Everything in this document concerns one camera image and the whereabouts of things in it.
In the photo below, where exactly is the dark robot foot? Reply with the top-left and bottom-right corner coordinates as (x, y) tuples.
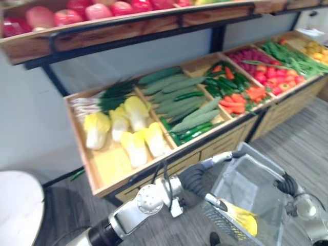
(209, 231), (221, 246)

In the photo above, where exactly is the white background object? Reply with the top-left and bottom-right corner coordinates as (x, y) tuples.
(298, 9), (328, 37)

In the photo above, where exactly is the black metal rack frame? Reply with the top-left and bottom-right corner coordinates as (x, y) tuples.
(24, 5), (328, 208)

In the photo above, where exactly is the wide wooden vegetable crate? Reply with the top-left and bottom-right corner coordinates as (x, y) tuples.
(63, 52), (261, 203)

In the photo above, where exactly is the green pepper pile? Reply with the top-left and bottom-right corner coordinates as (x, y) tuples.
(203, 60), (253, 98)

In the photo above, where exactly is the red tomato pile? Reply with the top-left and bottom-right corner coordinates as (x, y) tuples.
(227, 48), (308, 96)

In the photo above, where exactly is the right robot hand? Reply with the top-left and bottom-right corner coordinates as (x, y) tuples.
(275, 173), (298, 197)

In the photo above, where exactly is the grey plastic shopping basket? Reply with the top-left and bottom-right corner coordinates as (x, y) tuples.
(201, 142), (310, 246)

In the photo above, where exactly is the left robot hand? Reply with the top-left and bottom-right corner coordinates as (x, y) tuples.
(178, 150), (247, 212)

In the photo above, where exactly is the yellow cabbage in basket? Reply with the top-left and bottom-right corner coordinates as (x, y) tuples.
(222, 200), (258, 237)

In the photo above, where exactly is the orange carrot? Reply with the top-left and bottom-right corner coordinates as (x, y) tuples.
(231, 93), (248, 105)
(219, 99), (244, 108)
(224, 106), (246, 115)

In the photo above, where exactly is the green chili pepper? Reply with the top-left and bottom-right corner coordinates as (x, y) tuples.
(70, 168), (86, 182)

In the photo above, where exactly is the red chili pepper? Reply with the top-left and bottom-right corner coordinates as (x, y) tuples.
(224, 66), (236, 80)

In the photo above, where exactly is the yellow napa cabbage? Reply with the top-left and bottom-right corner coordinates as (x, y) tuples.
(119, 130), (149, 169)
(142, 121), (168, 158)
(83, 112), (112, 151)
(108, 106), (130, 142)
(124, 95), (152, 133)

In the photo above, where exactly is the red apple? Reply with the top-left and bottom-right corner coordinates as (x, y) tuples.
(53, 9), (84, 27)
(149, 0), (175, 11)
(85, 3), (114, 21)
(25, 6), (56, 29)
(110, 1), (134, 17)
(67, 0), (93, 13)
(131, 0), (154, 13)
(2, 17), (33, 38)

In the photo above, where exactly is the yellow orange fruit pile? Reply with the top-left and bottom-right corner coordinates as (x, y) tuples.
(303, 41), (328, 65)

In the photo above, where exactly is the dark green bumpy gourd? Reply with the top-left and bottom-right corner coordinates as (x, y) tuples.
(137, 66), (183, 86)

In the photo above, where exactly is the green onion bundle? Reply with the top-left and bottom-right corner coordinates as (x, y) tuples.
(68, 78), (138, 121)

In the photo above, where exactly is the green bean pile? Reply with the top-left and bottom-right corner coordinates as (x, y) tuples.
(260, 40), (328, 79)

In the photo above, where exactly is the wooden fruit shelf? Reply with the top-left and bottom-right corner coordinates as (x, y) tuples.
(0, 0), (273, 65)

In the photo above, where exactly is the white rounded cover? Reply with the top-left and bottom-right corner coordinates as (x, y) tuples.
(0, 170), (46, 246)

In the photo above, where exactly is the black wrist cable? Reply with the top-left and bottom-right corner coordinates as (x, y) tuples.
(153, 160), (176, 209)

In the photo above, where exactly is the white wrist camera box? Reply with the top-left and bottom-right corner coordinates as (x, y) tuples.
(170, 196), (186, 218)

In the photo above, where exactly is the light green bumpy gourd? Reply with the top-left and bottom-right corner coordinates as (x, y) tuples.
(142, 75), (189, 96)
(154, 96), (207, 119)
(160, 76), (206, 94)
(150, 86), (198, 104)
(170, 109), (221, 133)
(182, 96), (222, 121)

